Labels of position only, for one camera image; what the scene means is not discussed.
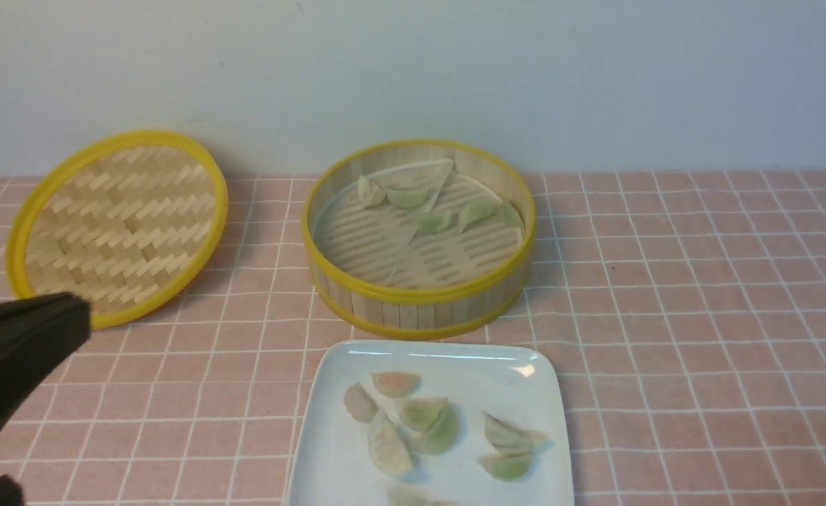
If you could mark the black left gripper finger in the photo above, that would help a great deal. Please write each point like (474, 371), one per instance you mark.
(42, 312)
(27, 360)

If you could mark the pale dumpling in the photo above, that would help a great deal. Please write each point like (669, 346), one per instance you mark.
(370, 194)
(386, 447)

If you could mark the green dumpling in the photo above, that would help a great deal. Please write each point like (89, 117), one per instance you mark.
(509, 215)
(419, 413)
(476, 210)
(407, 198)
(433, 222)

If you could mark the grey pink dumpling on plate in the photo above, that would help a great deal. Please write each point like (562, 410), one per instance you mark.
(359, 404)

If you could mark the white square plate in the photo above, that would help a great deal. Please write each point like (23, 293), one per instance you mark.
(518, 385)

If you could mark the green dumpling plate centre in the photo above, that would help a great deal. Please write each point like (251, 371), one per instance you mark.
(439, 436)

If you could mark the green dumpling plate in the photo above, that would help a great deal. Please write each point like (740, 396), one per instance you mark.
(439, 436)
(504, 467)

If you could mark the pale dumpling plate right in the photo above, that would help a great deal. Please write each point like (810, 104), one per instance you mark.
(508, 439)

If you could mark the green dumpling plate lower right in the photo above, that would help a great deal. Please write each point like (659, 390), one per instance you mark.
(504, 467)

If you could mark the yellow rimmed bamboo steamer lid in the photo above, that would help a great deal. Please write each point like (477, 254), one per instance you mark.
(126, 223)

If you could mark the yellow rimmed bamboo steamer basket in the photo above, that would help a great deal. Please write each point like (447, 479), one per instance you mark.
(428, 314)

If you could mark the pink checkered tablecloth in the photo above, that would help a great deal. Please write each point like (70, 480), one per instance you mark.
(684, 314)

